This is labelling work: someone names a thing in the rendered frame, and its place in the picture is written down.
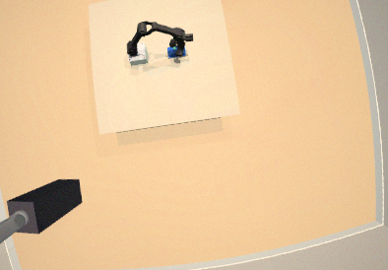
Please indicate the blue circuit board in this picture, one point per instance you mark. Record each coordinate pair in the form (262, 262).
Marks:
(171, 52)

